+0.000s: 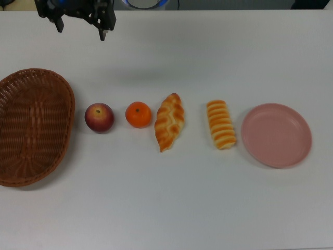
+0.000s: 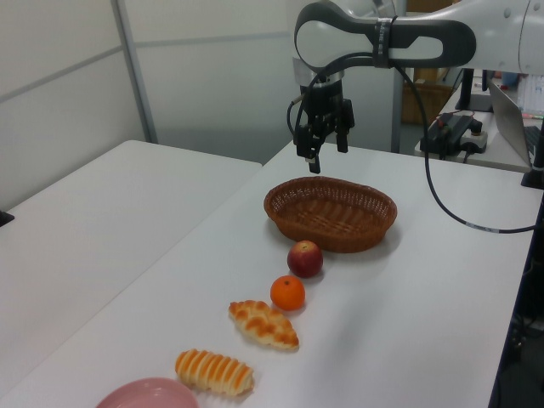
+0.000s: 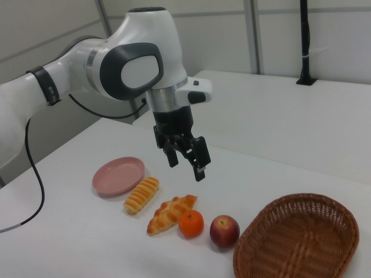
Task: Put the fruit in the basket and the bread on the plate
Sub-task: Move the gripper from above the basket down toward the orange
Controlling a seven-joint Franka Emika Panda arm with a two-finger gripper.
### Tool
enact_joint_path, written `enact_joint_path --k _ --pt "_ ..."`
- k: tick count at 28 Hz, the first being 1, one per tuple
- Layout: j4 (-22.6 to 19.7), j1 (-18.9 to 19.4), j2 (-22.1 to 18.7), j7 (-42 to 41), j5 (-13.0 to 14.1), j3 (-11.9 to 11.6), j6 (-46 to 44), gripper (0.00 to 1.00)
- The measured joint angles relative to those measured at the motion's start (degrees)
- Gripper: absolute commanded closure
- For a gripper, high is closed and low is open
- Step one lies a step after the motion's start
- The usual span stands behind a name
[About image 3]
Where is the grey partition post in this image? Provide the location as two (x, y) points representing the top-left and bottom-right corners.
(97, 0), (113, 38)
(246, 0), (265, 75)

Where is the orange mandarin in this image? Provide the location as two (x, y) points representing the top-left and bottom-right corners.
(178, 210), (204, 239)

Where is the braided bread loaf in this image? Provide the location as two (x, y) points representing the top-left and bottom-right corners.
(146, 194), (198, 237)

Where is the black camera pole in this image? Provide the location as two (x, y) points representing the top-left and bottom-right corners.
(295, 0), (317, 86)

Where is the red apple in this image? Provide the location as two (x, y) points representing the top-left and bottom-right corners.
(209, 214), (241, 248)

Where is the brown woven basket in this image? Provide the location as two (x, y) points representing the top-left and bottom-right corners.
(232, 193), (360, 278)

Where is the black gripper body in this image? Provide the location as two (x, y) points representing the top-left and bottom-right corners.
(152, 105), (195, 148)

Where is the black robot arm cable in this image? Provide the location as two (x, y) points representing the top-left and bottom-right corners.
(0, 93), (147, 234)

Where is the pink plate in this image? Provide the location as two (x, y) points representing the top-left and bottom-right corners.
(92, 156), (146, 199)

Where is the striped bread roll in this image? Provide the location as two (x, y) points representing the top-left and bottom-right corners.
(123, 176), (161, 215)

